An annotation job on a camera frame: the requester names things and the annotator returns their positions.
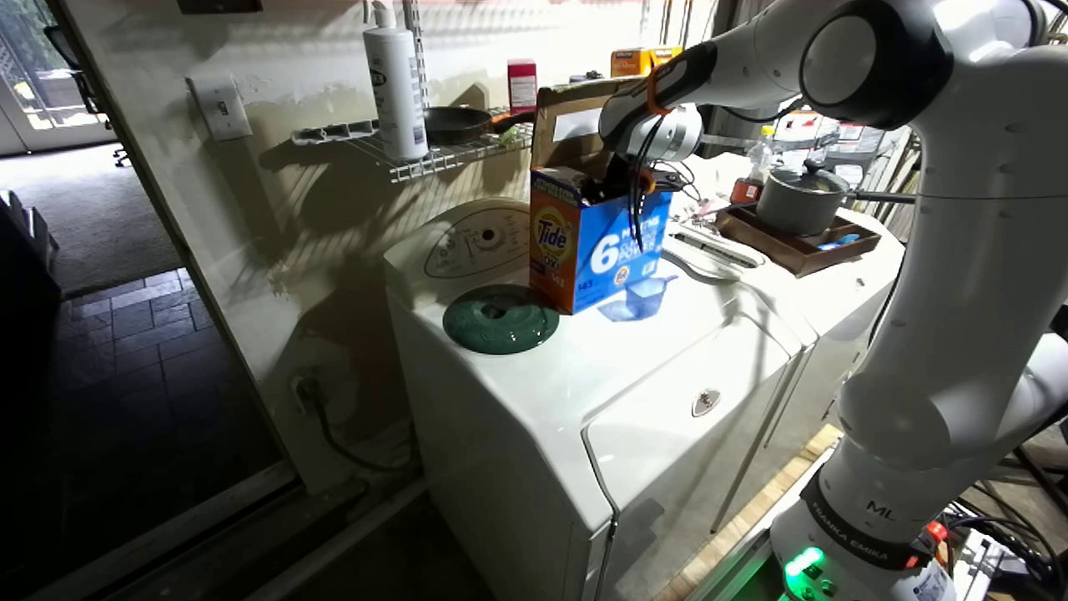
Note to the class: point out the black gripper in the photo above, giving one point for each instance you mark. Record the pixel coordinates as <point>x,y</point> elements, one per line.
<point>625,172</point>

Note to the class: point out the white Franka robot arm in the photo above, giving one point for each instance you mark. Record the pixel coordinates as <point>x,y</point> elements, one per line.
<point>980,333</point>

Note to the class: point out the blue orange detergent box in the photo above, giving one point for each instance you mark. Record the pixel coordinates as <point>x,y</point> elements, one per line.
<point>556,250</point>

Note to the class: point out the orange cardboard box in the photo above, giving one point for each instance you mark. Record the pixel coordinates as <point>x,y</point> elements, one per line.
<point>629,62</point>

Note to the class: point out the yellow container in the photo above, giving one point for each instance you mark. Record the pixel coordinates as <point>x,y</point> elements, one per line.
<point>666,57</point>

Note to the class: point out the dark soda can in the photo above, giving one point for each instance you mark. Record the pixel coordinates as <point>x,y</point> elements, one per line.
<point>750,194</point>

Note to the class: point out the white container red cap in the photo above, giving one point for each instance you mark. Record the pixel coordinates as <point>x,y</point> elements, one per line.
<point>521,92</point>

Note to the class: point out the grey pot with lid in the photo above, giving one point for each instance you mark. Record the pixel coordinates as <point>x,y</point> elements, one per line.
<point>797,204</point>

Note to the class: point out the dark frying pan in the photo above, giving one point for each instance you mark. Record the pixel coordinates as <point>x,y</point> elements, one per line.
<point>455,123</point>

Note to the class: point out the green round lid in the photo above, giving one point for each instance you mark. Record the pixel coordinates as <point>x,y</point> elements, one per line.
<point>503,320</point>

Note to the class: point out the white washing machine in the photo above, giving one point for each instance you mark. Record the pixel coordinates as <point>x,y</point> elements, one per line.
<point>622,378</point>

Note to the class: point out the tall white bottle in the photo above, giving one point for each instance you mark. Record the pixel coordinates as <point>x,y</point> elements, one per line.
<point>394,89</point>

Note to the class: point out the white dryer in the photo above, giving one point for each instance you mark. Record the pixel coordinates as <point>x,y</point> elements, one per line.
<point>844,296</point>

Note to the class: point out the white wall switch plate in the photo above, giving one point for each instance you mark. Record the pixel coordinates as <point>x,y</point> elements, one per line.
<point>223,112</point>

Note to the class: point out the green robot base mount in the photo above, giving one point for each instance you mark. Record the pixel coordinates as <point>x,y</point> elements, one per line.
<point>807,571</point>

